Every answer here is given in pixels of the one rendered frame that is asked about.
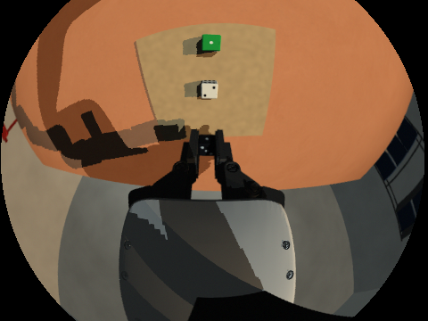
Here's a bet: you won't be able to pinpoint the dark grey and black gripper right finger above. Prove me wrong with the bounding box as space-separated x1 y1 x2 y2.
214 129 284 207

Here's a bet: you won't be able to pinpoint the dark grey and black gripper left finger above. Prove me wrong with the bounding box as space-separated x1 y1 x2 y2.
128 129 200 208

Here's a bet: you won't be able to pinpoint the black die with white pips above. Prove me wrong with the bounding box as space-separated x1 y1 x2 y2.
198 135 215 156

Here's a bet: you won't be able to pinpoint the green die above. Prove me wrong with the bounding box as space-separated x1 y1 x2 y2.
202 34 221 52

